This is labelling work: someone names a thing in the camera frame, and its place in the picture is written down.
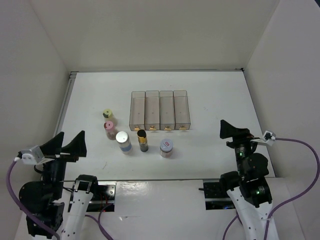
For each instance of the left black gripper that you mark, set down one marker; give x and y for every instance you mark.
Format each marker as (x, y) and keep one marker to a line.
(77, 147)

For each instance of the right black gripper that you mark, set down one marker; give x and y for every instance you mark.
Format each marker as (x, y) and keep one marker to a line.
(238, 134)

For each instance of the pink lid spice bottle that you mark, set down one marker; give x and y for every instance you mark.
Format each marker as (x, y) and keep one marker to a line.
(110, 130)

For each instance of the yellow lid spice bottle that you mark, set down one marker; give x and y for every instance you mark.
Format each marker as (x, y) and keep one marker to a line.
(109, 116)

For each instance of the silver lid blue label bottle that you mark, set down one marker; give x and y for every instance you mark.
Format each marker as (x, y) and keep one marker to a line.
(124, 142)

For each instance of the short jar red label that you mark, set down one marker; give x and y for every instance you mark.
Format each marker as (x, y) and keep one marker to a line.
(166, 147)

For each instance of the black gold pepper bottle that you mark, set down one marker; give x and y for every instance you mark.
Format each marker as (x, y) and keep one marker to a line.
(142, 140)

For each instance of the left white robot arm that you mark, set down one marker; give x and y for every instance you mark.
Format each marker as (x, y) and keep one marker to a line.
(38, 199)

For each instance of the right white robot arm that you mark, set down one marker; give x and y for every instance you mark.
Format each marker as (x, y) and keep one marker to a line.
(247, 187)

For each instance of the clear drawer bin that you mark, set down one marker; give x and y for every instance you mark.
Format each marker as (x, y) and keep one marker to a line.
(137, 111)
(167, 111)
(181, 110)
(152, 110)

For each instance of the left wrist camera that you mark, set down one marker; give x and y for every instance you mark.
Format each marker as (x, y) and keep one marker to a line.
(30, 156)

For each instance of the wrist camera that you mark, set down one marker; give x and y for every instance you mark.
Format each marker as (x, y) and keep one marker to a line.
(268, 139)
(30, 156)

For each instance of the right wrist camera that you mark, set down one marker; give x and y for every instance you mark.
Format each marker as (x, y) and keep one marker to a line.
(268, 139)

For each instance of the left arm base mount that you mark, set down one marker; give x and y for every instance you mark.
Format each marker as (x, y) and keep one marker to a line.
(103, 198)

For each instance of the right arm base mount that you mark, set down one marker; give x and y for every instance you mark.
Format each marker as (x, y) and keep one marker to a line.
(215, 197)

